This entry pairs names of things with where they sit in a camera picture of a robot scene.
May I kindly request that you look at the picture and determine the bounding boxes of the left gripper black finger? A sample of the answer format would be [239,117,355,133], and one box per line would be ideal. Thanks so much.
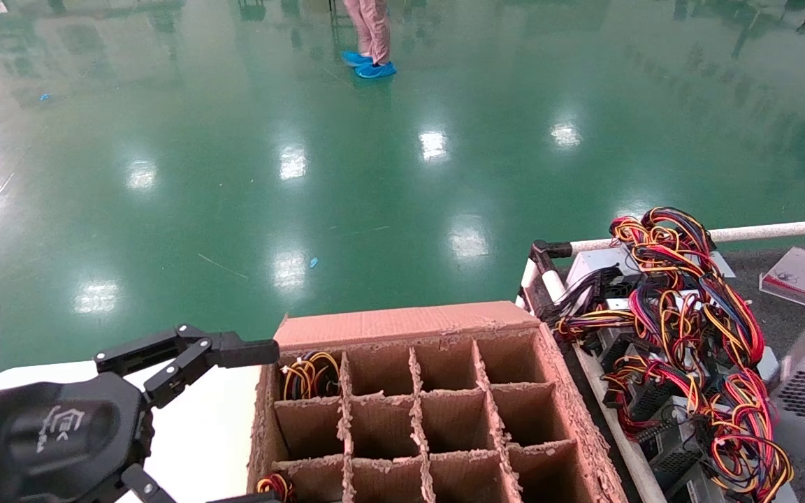
[94,325,281,409]
[119,464,284,503]

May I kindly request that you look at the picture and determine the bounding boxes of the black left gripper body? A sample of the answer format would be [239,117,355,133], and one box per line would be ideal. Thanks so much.
[0,374,155,503]

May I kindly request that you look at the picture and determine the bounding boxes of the brown cardboard divider box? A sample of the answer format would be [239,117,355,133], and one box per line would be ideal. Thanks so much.
[247,300,630,503]

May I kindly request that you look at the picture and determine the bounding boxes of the bystander legs pink trousers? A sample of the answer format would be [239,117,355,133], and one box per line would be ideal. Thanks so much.
[343,0,393,64]

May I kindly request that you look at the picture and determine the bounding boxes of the white power supply unit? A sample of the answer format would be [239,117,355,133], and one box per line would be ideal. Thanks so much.
[565,246,737,294]

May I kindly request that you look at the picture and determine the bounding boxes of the grey power supply unit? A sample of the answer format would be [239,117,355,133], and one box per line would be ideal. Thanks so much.
[623,377,679,423]
[637,412,709,491]

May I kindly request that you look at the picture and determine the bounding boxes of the boxed power supply with cables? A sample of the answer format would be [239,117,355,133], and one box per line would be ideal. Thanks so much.
[256,473,298,503]
[280,351,340,401]

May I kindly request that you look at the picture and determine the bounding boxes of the black cable bundle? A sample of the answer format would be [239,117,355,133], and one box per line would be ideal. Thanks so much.
[542,269,628,330]

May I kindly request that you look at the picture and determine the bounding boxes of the red yellow cable bundle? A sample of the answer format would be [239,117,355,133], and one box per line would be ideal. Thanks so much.
[609,206,767,367]
[602,363,795,503]

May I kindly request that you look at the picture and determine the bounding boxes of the white pipe cart frame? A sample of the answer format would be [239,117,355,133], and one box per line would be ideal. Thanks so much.
[514,217,805,503]

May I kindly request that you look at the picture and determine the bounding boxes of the pile of wired power supplies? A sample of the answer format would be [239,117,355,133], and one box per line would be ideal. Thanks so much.
[563,248,805,503]

